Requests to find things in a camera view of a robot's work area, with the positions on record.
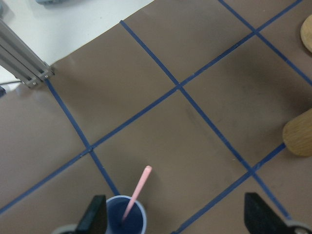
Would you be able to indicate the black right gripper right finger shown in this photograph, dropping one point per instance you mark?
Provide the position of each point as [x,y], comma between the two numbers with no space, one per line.
[259,218]

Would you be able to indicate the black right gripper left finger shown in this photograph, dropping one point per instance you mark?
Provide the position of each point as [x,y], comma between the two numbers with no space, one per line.
[94,220]

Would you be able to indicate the light blue plastic cup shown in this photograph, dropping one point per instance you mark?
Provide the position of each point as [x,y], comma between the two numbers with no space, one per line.
[134,223]

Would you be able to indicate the pink chopstick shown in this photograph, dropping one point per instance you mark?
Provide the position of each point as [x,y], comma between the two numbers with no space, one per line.
[144,176]

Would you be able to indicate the bamboo cylindrical cup holder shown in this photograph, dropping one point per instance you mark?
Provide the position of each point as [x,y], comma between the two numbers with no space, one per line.
[297,134]

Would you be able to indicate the round wooden mug stand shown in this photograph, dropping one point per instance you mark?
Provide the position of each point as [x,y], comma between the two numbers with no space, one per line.
[306,33]

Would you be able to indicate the grey corner frame post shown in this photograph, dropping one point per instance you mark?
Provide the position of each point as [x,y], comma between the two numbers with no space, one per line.
[18,59]

